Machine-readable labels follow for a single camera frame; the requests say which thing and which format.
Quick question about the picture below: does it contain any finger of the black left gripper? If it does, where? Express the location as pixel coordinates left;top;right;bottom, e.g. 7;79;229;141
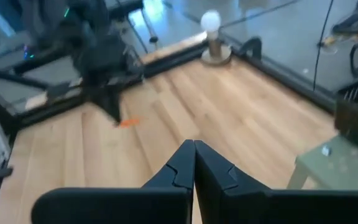
109;91;124;125
90;95;119;125

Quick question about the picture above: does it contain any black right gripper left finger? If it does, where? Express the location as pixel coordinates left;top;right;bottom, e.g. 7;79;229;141
31;139;196;224

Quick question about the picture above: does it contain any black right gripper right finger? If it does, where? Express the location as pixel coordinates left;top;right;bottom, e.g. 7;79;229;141
194;139;358;224

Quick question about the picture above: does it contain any orange rubber band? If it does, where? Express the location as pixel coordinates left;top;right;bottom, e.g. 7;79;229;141
116;116;142;129

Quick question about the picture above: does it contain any black plastic mesh basket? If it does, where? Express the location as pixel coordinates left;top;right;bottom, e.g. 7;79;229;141
333;72;358;154

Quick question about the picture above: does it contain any black knob on thin stand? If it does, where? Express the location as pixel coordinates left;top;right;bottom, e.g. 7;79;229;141
140;7;160;52

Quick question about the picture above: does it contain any green perforated metal shelf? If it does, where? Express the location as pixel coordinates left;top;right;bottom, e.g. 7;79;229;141
286;133;358;191

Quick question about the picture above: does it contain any white bulb table lamp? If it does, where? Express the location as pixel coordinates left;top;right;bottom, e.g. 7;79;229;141
200;9;232;67

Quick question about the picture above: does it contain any long black cable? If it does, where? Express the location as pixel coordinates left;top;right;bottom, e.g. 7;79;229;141
311;0;336;91

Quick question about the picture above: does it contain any white and yellow cable bundle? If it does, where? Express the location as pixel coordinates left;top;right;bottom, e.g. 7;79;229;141
318;0;358;54

